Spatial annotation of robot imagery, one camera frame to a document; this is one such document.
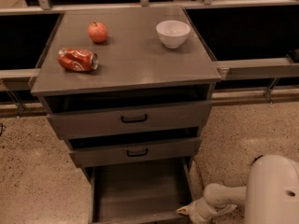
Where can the grey top drawer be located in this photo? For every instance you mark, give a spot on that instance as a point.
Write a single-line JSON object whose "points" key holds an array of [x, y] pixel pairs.
{"points": [[132, 119]]}

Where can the red apple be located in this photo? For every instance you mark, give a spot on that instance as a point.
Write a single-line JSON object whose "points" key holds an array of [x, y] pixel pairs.
{"points": [[97, 32]]}

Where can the grey metal railing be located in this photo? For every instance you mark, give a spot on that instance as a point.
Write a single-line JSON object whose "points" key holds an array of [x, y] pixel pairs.
{"points": [[242, 69]]}

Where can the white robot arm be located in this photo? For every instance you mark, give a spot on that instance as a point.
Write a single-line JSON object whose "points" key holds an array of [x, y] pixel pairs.
{"points": [[271, 195]]}

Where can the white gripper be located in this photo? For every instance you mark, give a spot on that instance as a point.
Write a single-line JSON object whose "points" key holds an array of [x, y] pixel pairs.
{"points": [[202, 207]]}

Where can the grey drawer cabinet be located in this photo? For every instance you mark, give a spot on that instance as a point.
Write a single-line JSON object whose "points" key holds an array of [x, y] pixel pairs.
{"points": [[134, 69]]}

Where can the grey bottom drawer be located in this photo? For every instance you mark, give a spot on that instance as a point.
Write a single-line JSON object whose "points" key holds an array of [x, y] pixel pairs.
{"points": [[147, 192]]}

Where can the grey drawer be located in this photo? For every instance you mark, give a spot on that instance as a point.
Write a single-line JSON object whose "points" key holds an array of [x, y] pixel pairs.
{"points": [[132, 119], [147, 192], [127, 153]]}

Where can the grey middle drawer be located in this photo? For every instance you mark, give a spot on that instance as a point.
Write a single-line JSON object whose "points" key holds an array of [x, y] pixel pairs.
{"points": [[127, 153]]}

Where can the white ceramic bowl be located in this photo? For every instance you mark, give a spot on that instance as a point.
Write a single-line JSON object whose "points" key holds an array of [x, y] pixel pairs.
{"points": [[173, 33]]}

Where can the crushed red soda can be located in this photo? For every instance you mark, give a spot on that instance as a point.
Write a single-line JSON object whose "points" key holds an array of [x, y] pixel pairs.
{"points": [[78, 60]]}

